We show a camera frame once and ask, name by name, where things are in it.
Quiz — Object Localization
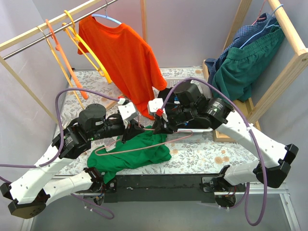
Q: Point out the green t shirt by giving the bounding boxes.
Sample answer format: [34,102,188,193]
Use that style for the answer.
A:
[87,125,172,184]

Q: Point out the black t shirt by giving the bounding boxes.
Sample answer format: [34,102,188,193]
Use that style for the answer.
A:
[158,88,183,106]

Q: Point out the orange plastic hanger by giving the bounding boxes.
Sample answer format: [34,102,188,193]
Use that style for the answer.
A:
[45,19,82,88]

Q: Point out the dark yellow plastic hanger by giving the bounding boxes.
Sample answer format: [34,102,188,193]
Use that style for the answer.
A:
[64,10,112,84]

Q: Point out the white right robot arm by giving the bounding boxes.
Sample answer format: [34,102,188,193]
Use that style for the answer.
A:
[147,81,299,191]

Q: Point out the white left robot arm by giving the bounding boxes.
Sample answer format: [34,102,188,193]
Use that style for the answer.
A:
[0,103,143,219]

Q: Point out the orange t shirt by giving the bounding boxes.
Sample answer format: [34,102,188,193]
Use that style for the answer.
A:
[78,16,167,119]

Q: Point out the floral table cloth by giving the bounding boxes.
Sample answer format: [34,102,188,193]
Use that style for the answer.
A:
[58,67,257,175]

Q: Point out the white plastic basket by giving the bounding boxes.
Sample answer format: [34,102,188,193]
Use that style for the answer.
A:
[166,77,213,133]

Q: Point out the teal green shorts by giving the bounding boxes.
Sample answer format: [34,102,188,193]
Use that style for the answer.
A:
[208,23,284,102]

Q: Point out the wooden clothes rack right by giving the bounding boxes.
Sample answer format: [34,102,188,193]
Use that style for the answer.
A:
[202,0,308,142]

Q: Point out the wooden clothes rack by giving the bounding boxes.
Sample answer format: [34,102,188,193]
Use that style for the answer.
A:
[202,0,308,142]
[0,0,148,117]

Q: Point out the metal hanging rod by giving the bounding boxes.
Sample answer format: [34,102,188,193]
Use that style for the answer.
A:
[2,0,118,60]

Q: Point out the blue checkered shorts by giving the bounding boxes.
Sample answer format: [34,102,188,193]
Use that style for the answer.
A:
[205,13,280,84]

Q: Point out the wooden clothes rack left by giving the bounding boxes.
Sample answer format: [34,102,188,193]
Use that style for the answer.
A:
[0,0,148,117]

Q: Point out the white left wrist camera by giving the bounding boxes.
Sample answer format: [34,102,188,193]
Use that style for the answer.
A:
[117,97,138,128]

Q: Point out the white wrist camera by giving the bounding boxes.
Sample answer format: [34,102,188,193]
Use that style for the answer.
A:
[117,97,138,128]
[147,98,168,122]

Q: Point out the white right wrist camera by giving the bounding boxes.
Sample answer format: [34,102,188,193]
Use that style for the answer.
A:
[147,98,168,122]

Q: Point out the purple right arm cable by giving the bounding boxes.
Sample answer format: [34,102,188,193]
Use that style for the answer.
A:
[158,77,268,226]

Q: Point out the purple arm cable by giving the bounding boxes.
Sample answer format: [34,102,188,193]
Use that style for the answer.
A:
[158,77,268,226]
[0,88,121,183]

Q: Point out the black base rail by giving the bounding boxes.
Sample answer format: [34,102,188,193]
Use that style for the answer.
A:
[96,172,244,204]

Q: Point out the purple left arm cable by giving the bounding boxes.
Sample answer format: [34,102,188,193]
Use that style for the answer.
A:
[0,88,121,183]

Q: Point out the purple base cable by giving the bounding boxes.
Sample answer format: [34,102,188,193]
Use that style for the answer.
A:
[72,194,115,220]

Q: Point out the pink wire hanger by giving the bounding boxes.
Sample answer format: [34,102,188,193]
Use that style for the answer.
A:
[252,0,266,26]

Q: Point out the light blue wire hanger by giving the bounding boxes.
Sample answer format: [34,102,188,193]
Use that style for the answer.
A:
[239,4,283,49]

